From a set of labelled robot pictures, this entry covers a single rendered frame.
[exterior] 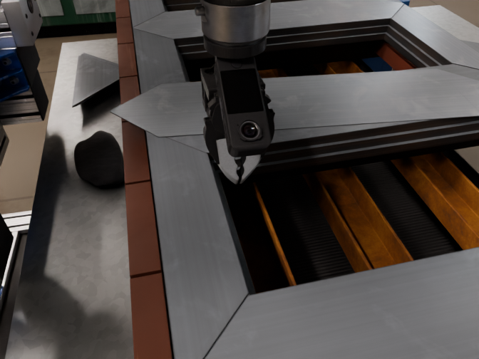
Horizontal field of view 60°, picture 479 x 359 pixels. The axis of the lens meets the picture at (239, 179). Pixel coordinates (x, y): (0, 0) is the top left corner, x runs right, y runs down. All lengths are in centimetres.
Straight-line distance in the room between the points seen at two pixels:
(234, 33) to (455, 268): 37
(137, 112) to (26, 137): 169
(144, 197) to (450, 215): 55
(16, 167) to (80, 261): 148
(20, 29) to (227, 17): 61
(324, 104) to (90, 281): 51
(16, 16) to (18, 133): 155
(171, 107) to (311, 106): 25
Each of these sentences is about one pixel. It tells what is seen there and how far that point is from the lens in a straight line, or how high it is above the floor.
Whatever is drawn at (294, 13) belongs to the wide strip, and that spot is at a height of 87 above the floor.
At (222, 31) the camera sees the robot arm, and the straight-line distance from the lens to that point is 46.
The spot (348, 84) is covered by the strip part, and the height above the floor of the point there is 87.
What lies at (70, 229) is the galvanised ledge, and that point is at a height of 68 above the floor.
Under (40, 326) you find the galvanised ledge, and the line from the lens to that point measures 74.
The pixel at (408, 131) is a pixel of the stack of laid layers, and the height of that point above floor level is 85.
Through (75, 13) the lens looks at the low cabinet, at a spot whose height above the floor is 18.
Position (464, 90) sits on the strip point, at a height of 87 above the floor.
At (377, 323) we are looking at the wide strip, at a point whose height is 87.
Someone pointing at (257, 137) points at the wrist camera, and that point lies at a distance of 44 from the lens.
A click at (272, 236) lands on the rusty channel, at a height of 72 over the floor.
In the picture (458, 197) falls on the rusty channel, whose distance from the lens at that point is 96.
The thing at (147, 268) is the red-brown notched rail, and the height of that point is 83.
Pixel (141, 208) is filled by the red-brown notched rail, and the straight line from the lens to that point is 64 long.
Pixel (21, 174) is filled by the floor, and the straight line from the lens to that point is 219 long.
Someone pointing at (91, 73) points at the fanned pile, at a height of 72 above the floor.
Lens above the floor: 127
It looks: 42 degrees down
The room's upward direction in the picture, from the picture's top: straight up
